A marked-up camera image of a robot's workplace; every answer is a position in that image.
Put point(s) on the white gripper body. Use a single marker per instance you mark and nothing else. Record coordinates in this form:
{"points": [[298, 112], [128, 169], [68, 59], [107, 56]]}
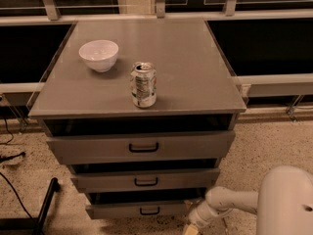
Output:
{"points": [[198, 217]]}

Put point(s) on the grey bottom drawer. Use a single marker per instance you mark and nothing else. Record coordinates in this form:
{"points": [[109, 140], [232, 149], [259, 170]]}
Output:
{"points": [[141, 203]]}

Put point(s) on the grey drawer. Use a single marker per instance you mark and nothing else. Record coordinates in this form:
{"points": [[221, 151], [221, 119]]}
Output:
{"points": [[125, 148], [141, 203], [144, 180]]}

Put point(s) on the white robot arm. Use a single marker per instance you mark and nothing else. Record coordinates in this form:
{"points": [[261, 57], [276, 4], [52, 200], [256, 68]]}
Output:
{"points": [[283, 205]]}

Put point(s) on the grey middle drawer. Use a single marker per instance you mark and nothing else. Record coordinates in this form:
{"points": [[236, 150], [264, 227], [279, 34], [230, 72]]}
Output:
{"points": [[144, 180]]}

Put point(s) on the grey drawer cabinet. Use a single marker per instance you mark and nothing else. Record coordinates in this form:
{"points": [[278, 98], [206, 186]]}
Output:
{"points": [[117, 126]]}

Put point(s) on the grey top drawer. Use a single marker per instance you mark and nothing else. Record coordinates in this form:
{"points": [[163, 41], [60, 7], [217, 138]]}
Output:
{"points": [[125, 148]]}

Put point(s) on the crushed soda can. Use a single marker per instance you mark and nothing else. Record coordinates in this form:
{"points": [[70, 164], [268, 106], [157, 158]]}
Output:
{"points": [[143, 82]]}

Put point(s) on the metal window railing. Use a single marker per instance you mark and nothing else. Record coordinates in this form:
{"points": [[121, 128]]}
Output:
{"points": [[156, 13]]}

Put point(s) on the white ceramic bowl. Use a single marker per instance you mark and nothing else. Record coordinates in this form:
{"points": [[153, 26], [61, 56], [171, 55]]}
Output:
{"points": [[99, 55]]}

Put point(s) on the black metal stand leg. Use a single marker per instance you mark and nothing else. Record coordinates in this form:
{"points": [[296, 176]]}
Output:
{"points": [[34, 224]]}

